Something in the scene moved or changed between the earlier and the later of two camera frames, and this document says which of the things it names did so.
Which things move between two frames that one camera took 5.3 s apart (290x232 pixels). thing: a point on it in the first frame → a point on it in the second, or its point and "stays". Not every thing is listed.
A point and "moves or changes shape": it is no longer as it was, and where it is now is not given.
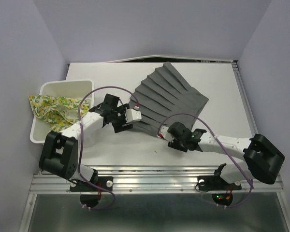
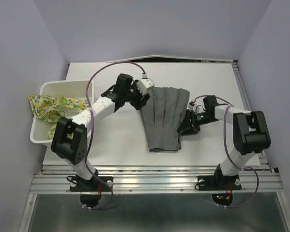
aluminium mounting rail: x=149 y=180 stays
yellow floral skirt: x=58 y=112 stays
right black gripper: x=175 y=145 → x=188 y=125
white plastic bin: x=83 y=90 stays
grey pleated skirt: x=164 y=98 moves or changes shape
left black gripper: x=118 y=127 → x=138 y=104
